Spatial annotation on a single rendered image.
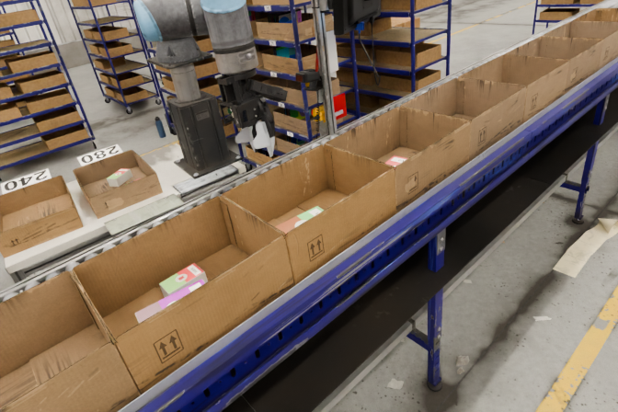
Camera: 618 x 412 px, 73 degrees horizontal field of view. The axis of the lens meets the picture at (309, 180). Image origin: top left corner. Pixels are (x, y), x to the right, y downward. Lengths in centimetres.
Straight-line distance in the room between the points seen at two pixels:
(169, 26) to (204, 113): 99
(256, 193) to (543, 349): 144
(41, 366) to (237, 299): 45
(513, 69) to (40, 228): 214
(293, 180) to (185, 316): 59
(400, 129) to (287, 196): 56
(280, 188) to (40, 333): 69
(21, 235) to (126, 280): 82
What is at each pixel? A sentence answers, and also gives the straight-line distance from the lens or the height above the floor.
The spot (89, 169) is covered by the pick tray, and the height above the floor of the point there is 82.
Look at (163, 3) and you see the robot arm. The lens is 104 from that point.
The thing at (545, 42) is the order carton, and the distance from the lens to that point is 260.
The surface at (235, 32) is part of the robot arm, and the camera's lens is 91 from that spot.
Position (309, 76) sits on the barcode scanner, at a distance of 208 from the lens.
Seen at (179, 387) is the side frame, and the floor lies 91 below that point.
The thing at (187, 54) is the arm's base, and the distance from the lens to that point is 191.
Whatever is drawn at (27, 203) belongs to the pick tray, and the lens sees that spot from 227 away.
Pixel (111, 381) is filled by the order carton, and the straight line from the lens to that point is 91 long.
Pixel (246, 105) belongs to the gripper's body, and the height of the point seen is 132.
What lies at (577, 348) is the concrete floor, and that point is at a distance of 221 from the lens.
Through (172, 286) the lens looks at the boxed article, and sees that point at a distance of 111.
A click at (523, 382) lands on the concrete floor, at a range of 203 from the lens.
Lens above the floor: 160
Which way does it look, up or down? 29 degrees down
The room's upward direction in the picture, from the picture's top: 8 degrees counter-clockwise
